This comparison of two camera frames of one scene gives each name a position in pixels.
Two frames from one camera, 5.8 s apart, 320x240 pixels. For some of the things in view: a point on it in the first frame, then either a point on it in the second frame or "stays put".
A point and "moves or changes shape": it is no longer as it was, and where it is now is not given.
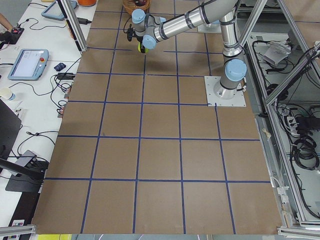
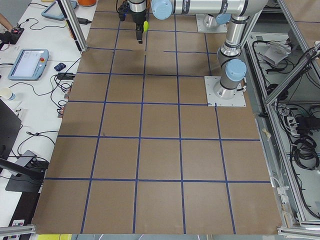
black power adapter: [84, 21] stays put
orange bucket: [87, 3] stays put
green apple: [139, 47] moves or changes shape
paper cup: [6, 93] stays put
